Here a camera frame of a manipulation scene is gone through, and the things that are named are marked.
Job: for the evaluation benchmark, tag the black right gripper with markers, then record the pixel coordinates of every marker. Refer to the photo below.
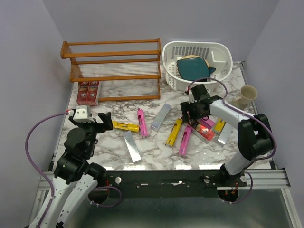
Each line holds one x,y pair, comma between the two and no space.
185,107

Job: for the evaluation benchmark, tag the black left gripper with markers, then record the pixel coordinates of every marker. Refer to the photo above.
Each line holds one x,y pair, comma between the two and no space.
106,118

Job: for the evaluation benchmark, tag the large pink toothpaste box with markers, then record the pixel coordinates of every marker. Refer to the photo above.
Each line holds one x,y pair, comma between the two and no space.
208,123

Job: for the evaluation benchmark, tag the red 3D toothpaste box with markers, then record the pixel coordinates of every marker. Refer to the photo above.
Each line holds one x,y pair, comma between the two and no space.
82,92
199,130
93,93

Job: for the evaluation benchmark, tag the yellow toothpaste box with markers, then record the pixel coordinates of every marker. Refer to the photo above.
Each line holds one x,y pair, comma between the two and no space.
218,127
125,127
174,132

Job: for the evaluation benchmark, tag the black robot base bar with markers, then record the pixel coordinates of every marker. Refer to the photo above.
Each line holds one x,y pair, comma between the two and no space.
162,184

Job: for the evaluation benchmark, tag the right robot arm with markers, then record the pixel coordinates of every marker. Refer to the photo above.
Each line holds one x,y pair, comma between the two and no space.
255,137

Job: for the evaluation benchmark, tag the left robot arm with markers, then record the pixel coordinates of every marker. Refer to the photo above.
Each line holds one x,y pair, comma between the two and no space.
73,164

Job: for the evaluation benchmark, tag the orange wooden three-tier shelf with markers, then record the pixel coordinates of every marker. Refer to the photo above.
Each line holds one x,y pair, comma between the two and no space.
115,65

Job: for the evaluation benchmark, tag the silver toothpaste box centre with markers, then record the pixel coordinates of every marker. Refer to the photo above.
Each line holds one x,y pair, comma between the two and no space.
161,115

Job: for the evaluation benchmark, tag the silver toothpaste box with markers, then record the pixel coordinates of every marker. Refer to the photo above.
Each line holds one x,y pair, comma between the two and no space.
132,147
161,115
225,134

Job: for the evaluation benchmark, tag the silver toothpaste box lower left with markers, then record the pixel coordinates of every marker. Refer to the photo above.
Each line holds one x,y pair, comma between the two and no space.
132,147

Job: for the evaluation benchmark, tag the pink toothpaste box left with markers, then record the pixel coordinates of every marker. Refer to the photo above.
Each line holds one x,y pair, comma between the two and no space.
142,124

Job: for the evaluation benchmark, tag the teal square plate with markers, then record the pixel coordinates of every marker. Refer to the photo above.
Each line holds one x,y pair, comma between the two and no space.
193,68

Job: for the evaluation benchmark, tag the pink toothpaste box centre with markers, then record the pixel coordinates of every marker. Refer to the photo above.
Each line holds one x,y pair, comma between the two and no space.
185,140

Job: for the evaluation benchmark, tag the silver toothpaste box right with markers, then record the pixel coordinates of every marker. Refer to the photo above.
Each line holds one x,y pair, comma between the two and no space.
225,134

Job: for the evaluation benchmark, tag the white plastic basket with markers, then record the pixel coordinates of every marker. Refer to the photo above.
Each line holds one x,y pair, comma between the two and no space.
216,55

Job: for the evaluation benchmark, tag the beige ceramic mug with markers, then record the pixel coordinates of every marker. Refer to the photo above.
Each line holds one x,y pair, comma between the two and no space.
245,97

